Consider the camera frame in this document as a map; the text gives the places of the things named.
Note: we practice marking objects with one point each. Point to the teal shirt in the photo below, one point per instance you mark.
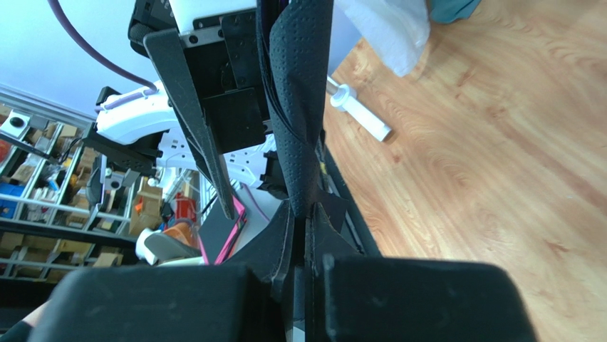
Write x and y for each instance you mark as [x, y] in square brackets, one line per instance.
[450, 11]

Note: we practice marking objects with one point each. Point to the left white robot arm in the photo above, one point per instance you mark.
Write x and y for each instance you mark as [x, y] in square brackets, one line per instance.
[139, 130]

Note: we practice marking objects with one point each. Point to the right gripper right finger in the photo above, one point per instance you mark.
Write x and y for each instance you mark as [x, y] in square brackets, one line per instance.
[352, 297]

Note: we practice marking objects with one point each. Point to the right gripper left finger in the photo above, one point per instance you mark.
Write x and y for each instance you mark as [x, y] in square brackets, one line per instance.
[233, 301]

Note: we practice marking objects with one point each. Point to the white towel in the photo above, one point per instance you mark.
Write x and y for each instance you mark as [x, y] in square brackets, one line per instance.
[396, 30]

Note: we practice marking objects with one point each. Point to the black paper napkin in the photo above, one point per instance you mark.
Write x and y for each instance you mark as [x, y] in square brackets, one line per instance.
[293, 40]

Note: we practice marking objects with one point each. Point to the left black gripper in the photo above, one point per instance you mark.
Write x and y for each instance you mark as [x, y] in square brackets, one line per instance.
[218, 96]

